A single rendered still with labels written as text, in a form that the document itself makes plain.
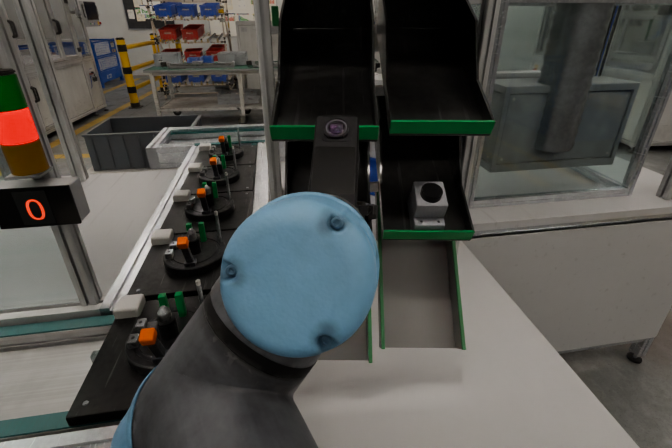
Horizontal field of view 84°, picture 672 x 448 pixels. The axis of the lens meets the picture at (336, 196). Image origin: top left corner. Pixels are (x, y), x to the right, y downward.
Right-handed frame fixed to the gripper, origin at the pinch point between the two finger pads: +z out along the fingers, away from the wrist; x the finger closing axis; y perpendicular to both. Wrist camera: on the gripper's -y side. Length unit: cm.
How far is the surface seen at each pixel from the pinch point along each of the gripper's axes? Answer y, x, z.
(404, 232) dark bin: 3.5, 9.8, 2.4
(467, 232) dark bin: 3.0, 18.8, 2.7
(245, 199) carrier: 3, -32, 63
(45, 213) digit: 4.6, -48.2, 7.2
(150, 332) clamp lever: 20.3, -26.2, 1.0
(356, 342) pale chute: 22.5, 4.0, 8.8
